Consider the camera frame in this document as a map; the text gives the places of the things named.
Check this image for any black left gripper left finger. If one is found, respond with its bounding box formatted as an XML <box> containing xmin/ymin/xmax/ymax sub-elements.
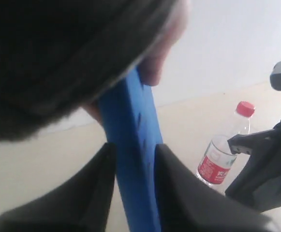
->
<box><xmin>0</xmin><ymin>143</ymin><xmax>116</xmax><ymax>232</ymax></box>

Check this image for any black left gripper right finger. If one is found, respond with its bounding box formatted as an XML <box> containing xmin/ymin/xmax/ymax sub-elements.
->
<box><xmin>155</xmin><ymin>144</ymin><xmax>278</xmax><ymax>232</ymax></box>

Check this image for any blue ring binder notebook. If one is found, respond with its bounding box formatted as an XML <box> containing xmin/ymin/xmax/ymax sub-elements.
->
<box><xmin>99</xmin><ymin>69</ymin><xmax>163</xmax><ymax>232</ymax></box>

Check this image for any clear water bottle red label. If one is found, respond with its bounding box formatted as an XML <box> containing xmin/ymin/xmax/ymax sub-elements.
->
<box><xmin>196</xmin><ymin>101</ymin><xmax>255</xmax><ymax>187</ymax></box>

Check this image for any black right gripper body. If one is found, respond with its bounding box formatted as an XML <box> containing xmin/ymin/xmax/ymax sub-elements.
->
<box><xmin>225</xmin><ymin>120</ymin><xmax>281</xmax><ymax>212</ymax></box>

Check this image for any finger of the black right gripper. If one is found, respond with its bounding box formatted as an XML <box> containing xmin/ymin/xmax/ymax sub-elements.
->
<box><xmin>227</xmin><ymin>129</ymin><xmax>278</xmax><ymax>155</ymax></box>

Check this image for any person's open bare hand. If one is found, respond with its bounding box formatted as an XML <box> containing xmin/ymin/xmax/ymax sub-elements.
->
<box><xmin>85</xmin><ymin>0</ymin><xmax>193</xmax><ymax>125</ymax></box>

